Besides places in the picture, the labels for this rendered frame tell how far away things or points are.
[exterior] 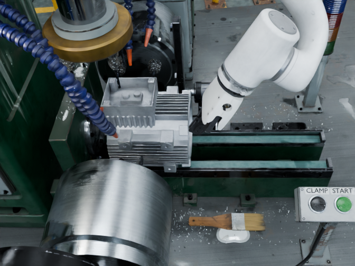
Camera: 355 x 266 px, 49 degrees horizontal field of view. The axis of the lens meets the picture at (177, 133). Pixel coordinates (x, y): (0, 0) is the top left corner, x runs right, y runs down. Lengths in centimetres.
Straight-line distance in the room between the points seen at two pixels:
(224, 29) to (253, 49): 100
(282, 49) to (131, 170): 36
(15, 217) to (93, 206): 44
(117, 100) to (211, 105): 26
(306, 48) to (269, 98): 64
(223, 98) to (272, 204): 44
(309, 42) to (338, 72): 77
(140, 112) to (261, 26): 35
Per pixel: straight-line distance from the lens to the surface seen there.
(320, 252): 107
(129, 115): 93
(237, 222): 109
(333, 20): 118
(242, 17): 181
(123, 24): 81
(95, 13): 79
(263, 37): 72
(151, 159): 98
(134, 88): 99
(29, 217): 112
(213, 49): 162
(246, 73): 76
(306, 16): 82
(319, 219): 85
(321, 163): 110
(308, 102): 138
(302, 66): 77
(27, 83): 100
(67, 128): 89
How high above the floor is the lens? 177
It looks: 48 degrees down
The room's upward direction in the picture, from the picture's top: 6 degrees counter-clockwise
